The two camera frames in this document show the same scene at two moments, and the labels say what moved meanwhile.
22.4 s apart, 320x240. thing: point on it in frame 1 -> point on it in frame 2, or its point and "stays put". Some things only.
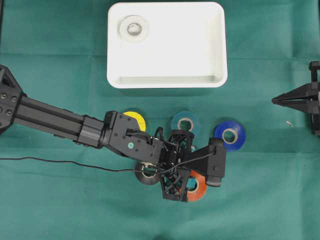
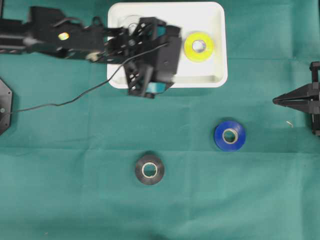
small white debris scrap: x=287 y=122 stays put
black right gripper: x=314 y=67 stays put
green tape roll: x=185 y=115 -> x=153 y=88
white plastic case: x=167 y=45 stays put
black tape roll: x=144 y=178 stays put
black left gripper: x=175 y=148 -> x=120 y=44
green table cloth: x=53 y=188 stays put
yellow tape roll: x=140 y=119 -> x=202 y=56
